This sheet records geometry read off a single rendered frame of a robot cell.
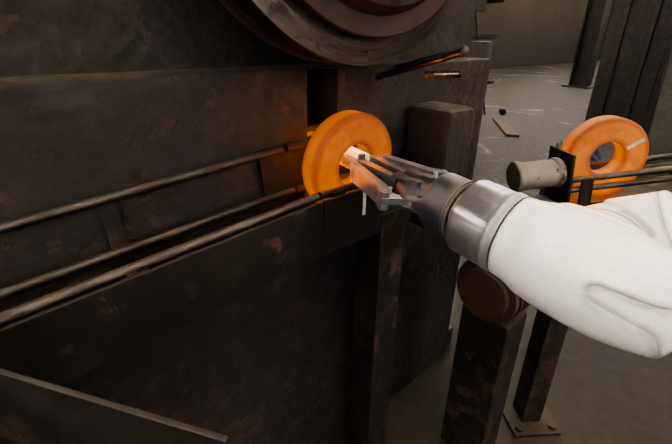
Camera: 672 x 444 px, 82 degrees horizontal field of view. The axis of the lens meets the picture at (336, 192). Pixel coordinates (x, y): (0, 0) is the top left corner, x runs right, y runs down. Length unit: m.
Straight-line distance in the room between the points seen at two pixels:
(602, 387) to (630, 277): 1.08
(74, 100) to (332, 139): 0.30
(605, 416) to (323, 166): 1.07
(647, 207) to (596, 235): 0.14
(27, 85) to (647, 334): 0.58
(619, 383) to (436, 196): 1.12
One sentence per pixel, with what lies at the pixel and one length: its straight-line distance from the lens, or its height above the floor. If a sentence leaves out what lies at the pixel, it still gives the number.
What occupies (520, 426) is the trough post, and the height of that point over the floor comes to 0.02.
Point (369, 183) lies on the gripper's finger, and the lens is 0.49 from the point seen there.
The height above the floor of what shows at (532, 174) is 0.68.
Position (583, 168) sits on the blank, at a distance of 0.88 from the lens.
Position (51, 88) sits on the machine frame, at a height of 0.86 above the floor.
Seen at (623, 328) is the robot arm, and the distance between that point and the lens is 0.39.
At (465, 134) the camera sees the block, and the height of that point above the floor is 0.75.
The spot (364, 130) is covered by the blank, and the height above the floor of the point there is 0.79.
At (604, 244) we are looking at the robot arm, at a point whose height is 0.76.
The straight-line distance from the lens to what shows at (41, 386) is 0.32.
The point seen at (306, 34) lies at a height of 0.92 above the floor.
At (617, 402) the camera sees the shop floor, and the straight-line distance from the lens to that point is 1.43.
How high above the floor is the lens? 0.92
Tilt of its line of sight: 22 degrees down
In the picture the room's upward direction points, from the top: 1 degrees clockwise
